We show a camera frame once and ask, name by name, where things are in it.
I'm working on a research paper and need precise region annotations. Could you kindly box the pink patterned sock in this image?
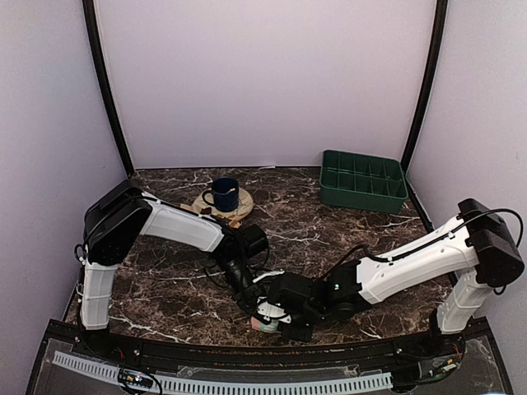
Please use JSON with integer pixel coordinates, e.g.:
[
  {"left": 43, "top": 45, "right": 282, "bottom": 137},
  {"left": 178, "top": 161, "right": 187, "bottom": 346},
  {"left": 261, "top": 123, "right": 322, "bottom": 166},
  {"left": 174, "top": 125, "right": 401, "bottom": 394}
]
[{"left": 250, "top": 316, "right": 282, "bottom": 333}]

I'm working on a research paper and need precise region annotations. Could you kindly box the black right frame post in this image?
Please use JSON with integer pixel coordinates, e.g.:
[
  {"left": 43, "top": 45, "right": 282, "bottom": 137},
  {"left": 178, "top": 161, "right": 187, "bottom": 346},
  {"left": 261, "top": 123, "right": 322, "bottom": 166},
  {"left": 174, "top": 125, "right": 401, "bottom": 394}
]
[{"left": 401, "top": 0, "right": 449, "bottom": 168}]

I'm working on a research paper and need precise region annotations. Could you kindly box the black left frame post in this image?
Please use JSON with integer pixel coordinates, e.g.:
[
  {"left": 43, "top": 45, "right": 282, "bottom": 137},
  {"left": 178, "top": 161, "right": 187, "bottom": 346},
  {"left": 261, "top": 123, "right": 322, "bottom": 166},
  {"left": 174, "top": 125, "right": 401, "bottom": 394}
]
[{"left": 82, "top": 0, "right": 135, "bottom": 178}]

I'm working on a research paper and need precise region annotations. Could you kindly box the beige striped sock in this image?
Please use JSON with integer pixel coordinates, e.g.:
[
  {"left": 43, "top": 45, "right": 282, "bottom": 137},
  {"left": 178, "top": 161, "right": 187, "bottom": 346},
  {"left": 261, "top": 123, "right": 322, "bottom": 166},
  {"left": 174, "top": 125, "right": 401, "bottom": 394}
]
[{"left": 180, "top": 204, "right": 248, "bottom": 229}]

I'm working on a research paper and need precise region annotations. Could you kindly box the dark blue mug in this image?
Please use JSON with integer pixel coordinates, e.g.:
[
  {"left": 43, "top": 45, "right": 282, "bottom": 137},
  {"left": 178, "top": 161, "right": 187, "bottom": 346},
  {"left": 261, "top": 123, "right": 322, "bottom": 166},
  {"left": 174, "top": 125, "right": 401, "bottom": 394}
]
[{"left": 202, "top": 177, "right": 240, "bottom": 212}]

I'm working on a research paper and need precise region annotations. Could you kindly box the green compartment tray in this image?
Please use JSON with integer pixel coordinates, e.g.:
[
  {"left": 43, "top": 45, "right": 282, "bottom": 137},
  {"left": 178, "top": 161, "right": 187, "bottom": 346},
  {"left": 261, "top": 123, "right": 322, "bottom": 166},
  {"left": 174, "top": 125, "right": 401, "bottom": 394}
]
[{"left": 319, "top": 150, "right": 408, "bottom": 214}]

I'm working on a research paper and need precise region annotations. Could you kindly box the black frame post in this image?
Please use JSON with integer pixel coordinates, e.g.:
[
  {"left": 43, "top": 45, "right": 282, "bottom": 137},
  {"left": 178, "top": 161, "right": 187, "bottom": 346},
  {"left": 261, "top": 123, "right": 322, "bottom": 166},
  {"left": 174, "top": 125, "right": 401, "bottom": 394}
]
[
  {"left": 401, "top": 0, "right": 449, "bottom": 168},
  {"left": 82, "top": 0, "right": 135, "bottom": 178}
]

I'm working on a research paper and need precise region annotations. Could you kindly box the white slotted cable duct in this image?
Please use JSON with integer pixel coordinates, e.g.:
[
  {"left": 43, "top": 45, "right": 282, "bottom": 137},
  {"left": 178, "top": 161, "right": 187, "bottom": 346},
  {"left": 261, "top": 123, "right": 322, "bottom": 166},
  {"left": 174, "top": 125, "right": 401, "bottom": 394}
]
[{"left": 52, "top": 351, "right": 394, "bottom": 395}]

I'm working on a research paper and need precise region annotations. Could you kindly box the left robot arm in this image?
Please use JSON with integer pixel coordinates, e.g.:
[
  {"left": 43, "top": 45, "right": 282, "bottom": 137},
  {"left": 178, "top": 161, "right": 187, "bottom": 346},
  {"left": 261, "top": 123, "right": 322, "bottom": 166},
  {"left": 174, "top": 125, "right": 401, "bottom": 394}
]
[{"left": 74, "top": 179, "right": 268, "bottom": 359}]

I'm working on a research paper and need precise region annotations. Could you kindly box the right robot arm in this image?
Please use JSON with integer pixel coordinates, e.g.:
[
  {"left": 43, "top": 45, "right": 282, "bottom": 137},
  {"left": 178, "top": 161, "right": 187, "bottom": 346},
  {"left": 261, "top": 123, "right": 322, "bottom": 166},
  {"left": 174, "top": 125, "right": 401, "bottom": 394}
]
[{"left": 257, "top": 198, "right": 525, "bottom": 357}]

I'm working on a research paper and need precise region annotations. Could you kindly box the black front rail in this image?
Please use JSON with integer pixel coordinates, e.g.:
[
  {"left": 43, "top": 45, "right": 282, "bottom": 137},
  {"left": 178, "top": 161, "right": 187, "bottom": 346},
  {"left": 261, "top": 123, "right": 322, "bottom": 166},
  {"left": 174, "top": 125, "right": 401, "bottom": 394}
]
[{"left": 73, "top": 332, "right": 464, "bottom": 371}]

